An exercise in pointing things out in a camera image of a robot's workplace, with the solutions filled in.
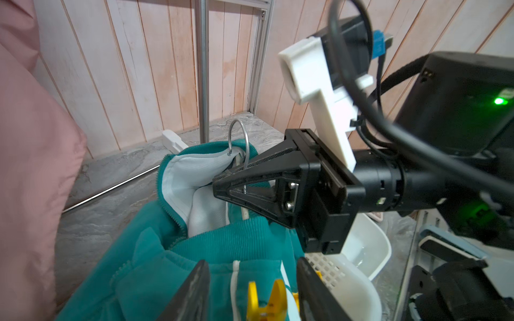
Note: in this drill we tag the white perforated laundry basket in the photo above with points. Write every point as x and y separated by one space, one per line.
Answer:
351 288

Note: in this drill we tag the white hanger with metal hook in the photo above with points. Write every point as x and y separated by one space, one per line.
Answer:
185 182

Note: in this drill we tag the pink jacket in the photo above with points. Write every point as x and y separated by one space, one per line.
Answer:
42 150

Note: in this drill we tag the white plastic tray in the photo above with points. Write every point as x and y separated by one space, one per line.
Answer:
367 247

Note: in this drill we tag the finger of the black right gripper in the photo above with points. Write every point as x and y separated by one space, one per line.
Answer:
275 203
274 173

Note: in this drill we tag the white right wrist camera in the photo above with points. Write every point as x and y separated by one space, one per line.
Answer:
311 78

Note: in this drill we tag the metal clothes rack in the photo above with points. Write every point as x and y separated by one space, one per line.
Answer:
201 10

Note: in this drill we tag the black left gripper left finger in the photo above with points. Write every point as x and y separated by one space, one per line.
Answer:
192 299

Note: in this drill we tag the yellow clothespin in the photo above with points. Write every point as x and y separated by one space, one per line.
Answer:
282 304

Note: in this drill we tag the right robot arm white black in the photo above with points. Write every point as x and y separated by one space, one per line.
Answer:
430 136

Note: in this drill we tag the green sweatshirt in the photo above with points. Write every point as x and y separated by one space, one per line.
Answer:
143 270

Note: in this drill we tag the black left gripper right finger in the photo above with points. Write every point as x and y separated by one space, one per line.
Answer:
315 300

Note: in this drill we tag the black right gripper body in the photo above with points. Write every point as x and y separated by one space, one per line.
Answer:
315 194

